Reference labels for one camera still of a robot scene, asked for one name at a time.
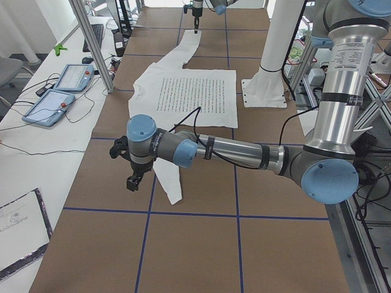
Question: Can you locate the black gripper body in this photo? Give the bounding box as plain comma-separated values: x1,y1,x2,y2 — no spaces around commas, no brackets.
191,0,203,16
130,159,153,179

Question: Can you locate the white long-sleeve printed shirt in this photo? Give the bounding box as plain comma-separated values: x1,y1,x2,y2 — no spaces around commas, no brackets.
126,30,238,204

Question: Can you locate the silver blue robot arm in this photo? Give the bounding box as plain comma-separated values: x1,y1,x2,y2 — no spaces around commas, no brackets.
183,0,236,34
122,1,390,204

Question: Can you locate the black power adapter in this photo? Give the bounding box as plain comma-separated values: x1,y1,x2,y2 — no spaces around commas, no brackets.
113,32,126,57

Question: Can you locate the black keyboard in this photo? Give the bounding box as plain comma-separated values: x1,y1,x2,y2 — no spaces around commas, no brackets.
82,23,105,52

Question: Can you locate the lower blue teach pendant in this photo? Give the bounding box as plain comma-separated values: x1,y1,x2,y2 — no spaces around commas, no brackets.
22,89,75,127

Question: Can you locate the blue teach pendant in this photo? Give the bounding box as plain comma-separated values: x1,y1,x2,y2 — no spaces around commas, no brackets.
22,89,75,127
53,64,94,93

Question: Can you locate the upper blue teach pendant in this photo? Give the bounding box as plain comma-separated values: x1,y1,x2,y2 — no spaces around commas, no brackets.
53,64,94,93

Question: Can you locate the black computer mouse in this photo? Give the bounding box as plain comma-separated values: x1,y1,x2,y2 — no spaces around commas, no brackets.
81,57,93,64

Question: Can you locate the green plastic clamp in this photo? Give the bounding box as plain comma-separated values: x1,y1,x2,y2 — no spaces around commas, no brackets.
54,43,68,57

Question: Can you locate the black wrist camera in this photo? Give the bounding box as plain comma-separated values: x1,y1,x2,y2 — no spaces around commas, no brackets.
109,136,130,161

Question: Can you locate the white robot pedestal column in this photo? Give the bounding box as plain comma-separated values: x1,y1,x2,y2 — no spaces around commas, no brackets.
250,0,306,87

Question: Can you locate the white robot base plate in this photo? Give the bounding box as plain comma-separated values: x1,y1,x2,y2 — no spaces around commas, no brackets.
241,79,287,109

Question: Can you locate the aluminium frame post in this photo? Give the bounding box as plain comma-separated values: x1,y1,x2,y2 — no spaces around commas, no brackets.
69,0,114,93

